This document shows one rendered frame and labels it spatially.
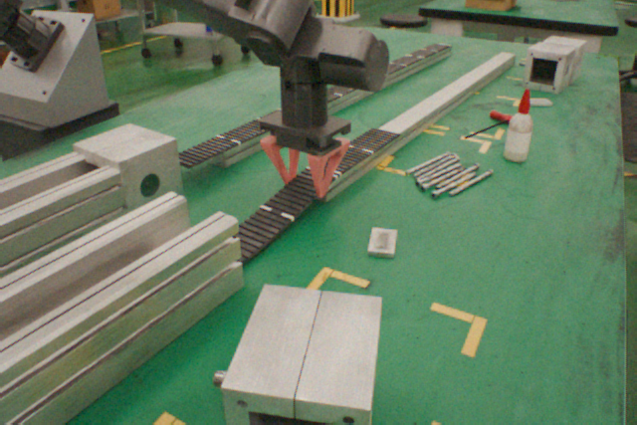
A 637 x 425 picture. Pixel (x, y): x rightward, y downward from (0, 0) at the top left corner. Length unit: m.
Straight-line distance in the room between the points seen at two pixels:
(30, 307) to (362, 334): 0.28
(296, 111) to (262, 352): 0.33
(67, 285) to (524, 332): 0.42
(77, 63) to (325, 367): 0.88
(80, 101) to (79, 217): 0.53
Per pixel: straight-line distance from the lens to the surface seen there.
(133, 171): 0.63
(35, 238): 0.59
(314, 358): 0.33
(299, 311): 0.36
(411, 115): 0.92
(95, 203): 0.61
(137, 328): 0.45
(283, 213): 0.62
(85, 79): 1.11
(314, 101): 0.59
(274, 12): 0.52
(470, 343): 0.49
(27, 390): 0.41
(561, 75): 1.27
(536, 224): 0.69
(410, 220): 0.65
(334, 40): 0.54
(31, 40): 1.12
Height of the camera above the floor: 1.12
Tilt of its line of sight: 28 degrees down
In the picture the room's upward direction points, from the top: straight up
